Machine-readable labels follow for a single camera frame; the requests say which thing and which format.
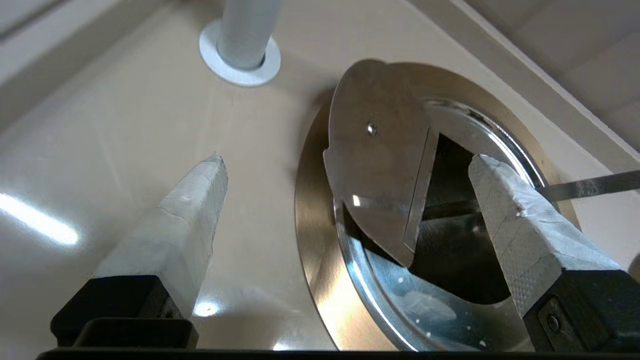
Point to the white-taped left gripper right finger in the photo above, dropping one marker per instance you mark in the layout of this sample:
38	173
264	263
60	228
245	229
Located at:
550	260

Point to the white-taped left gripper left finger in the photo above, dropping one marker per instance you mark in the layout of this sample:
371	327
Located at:
170	240

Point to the hinged steel lid black knob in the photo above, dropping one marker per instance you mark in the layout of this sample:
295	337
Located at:
380	165

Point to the sunken steel pot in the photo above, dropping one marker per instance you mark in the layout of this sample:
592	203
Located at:
450	260

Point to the white pole with floor flange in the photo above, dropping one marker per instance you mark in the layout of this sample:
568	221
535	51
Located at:
245	35

